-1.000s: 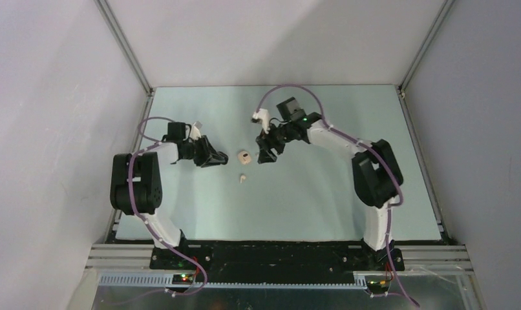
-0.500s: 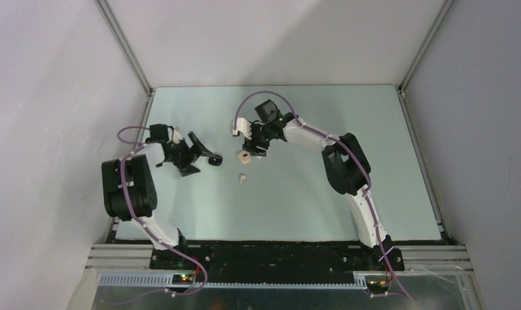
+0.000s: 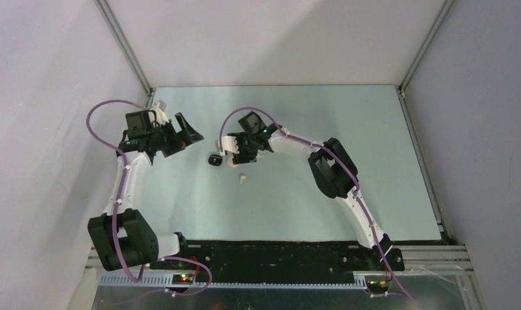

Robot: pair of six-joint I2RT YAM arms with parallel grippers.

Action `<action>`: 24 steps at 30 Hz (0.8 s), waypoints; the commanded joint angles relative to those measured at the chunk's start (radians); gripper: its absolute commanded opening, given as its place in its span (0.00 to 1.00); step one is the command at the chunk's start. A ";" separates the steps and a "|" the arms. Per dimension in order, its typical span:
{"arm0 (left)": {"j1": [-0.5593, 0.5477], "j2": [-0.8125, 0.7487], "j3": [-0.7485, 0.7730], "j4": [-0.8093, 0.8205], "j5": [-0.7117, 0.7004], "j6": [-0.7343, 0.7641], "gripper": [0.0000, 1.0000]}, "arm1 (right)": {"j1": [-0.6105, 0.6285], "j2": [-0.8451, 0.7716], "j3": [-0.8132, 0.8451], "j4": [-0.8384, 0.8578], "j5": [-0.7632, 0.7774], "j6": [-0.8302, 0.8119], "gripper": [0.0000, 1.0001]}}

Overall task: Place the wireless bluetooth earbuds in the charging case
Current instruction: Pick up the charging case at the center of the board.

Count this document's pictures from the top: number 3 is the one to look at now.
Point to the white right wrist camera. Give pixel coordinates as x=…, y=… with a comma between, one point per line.
x=227, y=145

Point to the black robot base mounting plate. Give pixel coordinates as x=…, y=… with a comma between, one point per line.
x=283, y=262

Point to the green circuit board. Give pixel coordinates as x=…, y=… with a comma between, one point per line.
x=183, y=279
x=382, y=284

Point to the right aluminium frame post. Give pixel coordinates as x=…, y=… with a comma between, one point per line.
x=426, y=43

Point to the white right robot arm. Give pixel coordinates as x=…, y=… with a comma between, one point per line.
x=334, y=172

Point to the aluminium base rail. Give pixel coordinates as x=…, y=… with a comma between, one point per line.
x=441, y=260

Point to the aluminium frame post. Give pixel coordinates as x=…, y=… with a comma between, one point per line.
x=426, y=43
x=122, y=41

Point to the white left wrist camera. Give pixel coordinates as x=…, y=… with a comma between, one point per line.
x=158, y=117

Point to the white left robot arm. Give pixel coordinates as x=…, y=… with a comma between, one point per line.
x=121, y=235

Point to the left aluminium frame post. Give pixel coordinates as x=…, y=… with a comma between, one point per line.
x=122, y=41

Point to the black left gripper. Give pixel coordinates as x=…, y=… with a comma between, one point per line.
x=187, y=135

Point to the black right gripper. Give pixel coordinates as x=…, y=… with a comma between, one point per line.
x=242, y=157

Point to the white slotted cable duct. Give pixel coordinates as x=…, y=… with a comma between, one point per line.
x=170, y=280

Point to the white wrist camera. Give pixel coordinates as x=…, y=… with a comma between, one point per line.
x=227, y=145
x=158, y=117

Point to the beige square earbud case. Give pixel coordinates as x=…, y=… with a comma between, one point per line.
x=232, y=162

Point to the right green circuit board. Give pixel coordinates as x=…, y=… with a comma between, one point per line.
x=382, y=284

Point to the black glossy earbud charging case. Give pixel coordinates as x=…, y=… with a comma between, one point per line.
x=215, y=160

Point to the left green circuit board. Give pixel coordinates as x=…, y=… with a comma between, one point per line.
x=183, y=279

